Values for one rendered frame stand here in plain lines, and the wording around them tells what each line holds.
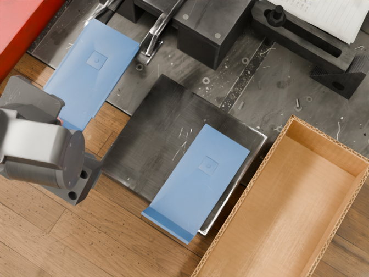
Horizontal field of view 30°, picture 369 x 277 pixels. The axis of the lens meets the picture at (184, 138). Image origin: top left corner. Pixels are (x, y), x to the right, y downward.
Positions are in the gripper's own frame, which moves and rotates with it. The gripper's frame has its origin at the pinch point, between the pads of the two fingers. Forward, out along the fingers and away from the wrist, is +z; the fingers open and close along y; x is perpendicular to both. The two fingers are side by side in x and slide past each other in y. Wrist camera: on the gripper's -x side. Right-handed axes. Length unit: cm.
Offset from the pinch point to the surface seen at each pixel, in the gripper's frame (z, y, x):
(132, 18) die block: 18.0, 13.2, 1.2
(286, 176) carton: 13.5, 5.4, -28.5
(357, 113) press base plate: 20.5, 16.7, -32.8
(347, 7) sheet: 22.0, 28.6, -24.3
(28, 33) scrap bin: 11.5, 5.2, 11.6
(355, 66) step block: 15.2, 22.3, -29.1
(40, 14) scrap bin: 12.3, 8.2, 11.6
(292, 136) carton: 15.1, 10.3, -26.7
